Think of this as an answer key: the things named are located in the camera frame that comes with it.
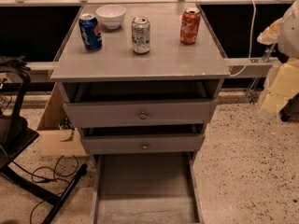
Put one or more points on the silver green soda can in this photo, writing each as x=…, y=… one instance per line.
x=140, y=35

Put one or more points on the orange coke can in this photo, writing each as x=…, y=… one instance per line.
x=190, y=25

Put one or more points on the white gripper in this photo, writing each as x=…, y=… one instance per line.
x=290, y=36

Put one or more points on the cardboard box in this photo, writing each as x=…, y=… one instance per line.
x=53, y=140

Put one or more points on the white bowl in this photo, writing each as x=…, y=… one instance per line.
x=111, y=16

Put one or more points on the grey top drawer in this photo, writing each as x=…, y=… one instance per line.
x=140, y=113

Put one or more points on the blue pepsi can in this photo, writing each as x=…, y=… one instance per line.
x=90, y=32

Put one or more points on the grey middle drawer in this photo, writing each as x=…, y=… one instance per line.
x=142, y=143

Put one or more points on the grey bottom drawer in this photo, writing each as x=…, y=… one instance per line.
x=146, y=189

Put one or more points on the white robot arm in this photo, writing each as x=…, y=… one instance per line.
x=289, y=45

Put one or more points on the grey drawer cabinet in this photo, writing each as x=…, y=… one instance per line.
x=169, y=71

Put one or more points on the grey drawer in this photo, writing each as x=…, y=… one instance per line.
x=142, y=143
x=140, y=113
x=146, y=189

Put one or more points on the grey horizontal rail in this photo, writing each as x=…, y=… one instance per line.
x=243, y=67

